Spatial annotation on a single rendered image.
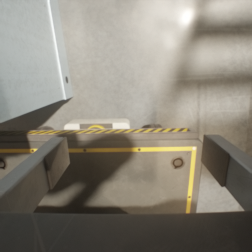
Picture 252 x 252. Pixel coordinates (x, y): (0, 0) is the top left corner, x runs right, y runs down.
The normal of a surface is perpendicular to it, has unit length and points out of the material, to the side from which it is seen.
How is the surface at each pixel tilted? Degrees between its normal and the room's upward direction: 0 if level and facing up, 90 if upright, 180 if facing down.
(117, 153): 0
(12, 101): 90
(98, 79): 0
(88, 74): 0
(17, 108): 90
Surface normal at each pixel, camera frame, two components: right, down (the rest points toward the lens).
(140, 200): -0.02, 0.28
